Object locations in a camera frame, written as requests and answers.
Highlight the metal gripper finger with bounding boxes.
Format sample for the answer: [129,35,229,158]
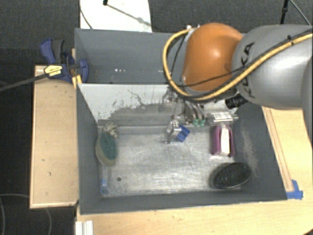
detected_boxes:
[172,121,183,142]
[164,121,175,144]

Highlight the small blue block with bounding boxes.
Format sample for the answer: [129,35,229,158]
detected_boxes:
[177,124,191,142]

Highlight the grey metal bin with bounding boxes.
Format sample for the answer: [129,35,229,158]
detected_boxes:
[74,27,288,215]

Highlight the clear plastic box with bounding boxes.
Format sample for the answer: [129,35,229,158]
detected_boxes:
[206,111,239,127]

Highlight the purple and white packet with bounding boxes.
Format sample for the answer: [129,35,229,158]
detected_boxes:
[210,124,236,157]

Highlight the grey speckled lump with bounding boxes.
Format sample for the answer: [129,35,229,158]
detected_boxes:
[102,121,119,139]

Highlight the black oval disc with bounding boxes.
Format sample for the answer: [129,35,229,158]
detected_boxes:
[212,162,252,190]

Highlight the clear tube with blue tip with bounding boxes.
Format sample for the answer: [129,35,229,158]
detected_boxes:
[99,164,111,195]

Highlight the pale wood board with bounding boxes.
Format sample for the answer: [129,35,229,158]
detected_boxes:
[29,65,80,209]

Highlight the black cylinder on white bracket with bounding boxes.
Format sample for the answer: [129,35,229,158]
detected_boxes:
[224,94,247,110]

